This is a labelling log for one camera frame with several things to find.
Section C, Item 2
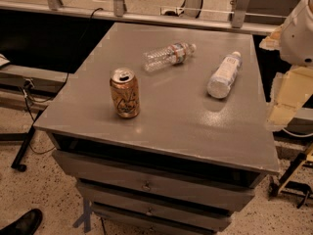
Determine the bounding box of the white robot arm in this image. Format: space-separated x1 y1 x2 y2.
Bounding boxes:
259 0 313 131

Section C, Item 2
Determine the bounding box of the orange soda can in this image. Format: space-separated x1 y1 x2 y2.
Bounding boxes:
110 68 140 118

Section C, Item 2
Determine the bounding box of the grey drawer cabinet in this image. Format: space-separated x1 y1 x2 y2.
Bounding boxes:
33 22 281 235

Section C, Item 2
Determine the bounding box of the clear plastic water bottle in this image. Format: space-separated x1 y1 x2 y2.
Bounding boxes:
143 42 197 72

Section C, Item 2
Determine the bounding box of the white plastic bottle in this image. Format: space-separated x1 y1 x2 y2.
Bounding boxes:
207 51 242 99

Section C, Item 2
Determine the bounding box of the top grey drawer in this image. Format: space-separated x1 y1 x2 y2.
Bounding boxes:
53 150 254 212

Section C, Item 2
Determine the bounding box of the grey drawer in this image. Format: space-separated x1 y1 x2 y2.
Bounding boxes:
91 203 216 235
75 181 233 232
53 150 254 212

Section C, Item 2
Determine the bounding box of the bottom grey drawer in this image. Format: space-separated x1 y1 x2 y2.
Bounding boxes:
91 203 216 235

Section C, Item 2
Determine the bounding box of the middle grey drawer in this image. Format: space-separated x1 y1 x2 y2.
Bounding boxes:
75 181 233 232

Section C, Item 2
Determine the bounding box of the blue tape cross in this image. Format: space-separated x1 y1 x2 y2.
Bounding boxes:
72 199 92 233

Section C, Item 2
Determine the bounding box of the black yellow stand base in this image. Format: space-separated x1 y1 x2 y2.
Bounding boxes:
269 143 313 209

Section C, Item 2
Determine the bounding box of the black stand leg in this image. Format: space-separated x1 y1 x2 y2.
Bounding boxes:
10 110 45 173

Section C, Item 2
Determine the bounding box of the metal window railing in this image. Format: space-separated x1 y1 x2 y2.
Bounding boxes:
0 0 276 35

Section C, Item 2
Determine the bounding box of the black shoe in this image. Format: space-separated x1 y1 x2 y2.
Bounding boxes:
0 209 43 235

